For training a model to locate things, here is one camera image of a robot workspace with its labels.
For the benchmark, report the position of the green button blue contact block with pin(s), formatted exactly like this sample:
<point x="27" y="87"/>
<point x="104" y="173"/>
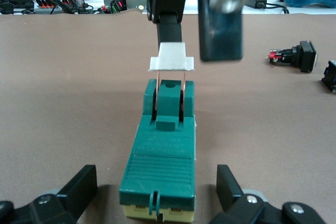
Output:
<point x="330" y="75"/>

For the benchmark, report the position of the grey power strip orange plugs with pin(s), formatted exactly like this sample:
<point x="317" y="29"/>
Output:
<point x="52" y="2"/>

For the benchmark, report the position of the brown table cover mat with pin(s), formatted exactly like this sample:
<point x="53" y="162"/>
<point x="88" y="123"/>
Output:
<point x="65" y="90"/>

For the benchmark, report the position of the black square pushbutton red terminals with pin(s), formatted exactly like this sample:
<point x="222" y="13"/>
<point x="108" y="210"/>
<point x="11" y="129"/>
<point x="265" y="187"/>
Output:
<point x="305" y="57"/>

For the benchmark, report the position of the green knife load switch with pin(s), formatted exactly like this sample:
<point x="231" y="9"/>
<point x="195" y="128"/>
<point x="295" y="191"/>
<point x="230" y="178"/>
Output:
<point x="162" y="145"/>

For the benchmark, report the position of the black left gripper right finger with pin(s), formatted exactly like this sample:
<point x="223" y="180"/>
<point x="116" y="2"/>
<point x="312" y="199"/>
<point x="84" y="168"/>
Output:
<point x="231" y="197"/>

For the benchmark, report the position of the black power adapter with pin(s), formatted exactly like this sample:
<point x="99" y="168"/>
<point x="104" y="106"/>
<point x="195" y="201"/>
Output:
<point x="257" y="1"/>

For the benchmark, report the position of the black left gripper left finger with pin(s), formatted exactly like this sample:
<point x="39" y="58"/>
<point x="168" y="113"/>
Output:
<point x="78" y="195"/>

